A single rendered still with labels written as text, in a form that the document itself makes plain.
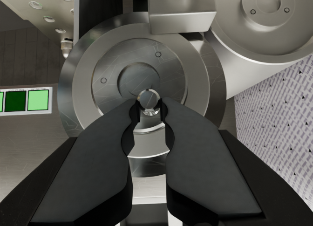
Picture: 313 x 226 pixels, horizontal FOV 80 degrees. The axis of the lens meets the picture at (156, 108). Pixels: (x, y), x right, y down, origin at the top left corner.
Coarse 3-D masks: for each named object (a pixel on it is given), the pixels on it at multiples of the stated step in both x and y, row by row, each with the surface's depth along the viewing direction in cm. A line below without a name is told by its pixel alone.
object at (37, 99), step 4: (32, 92) 50; (36, 92) 50; (40, 92) 50; (44, 92) 50; (32, 96) 49; (36, 96) 49; (40, 96) 49; (44, 96) 49; (28, 100) 49; (32, 100) 49; (36, 100) 49; (40, 100) 49; (44, 100) 49; (28, 104) 49; (32, 104) 49; (36, 104) 49; (40, 104) 49; (44, 104) 49; (28, 108) 49; (32, 108) 49; (36, 108) 49; (40, 108) 49; (44, 108) 49
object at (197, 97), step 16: (112, 32) 16; (128, 32) 16; (144, 32) 16; (96, 48) 16; (176, 48) 16; (192, 48) 16; (80, 64) 16; (192, 64) 16; (80, 80) 16; (192, 80) 16; (208, 80) 16; (80, 96) 16; (192, 96) 15; (208, 96) 15; (80, 112) 15; (96, 112) 15; (144, 144) 15; (160, 144) 15
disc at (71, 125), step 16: (128, 16) 17; (144, 16) 17; (96, 32) 17; (192, 32) 17; (80, 48) 17; (208, 48) 17; (64, 64) 17; (208, 64) 17; (64, 80) 17; (224, 80) 16; (64, 96) 16; (224, 96) 16; (64, 112) 16; (208, 112) 16; (224, 112) 16; (64, 128) 16; (80, 128) 16; (160, 128) 16; (144, 160) 15; (160, 160) 15; (144, 176) 15
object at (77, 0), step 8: (80, 0) 19; (88, 0) 21; (96, 0) 24; (104, 0) 28; (112, 0) 33; (80, 8) 19; (88, 8) 21; (96, 8) 24; (104, 8) 28; (112, 8) 33; (80, 16) 18; (88, 16) 21; (96, 16) 24; (104, 16) 27; (112, 16) 33; (80, 24) 18; (88, 24) 21; (96, 24) 24; (80, 32) 18
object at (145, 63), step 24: (120, 48) 15; (144, 48) 15; (168, 48) 15; (96, 72) 14; (120, 72) 15; (144, 72) 14; (168, 72) 14; (96, 96) 14; (120, 96) 14; (168, 96) 14; (144, 120) 14
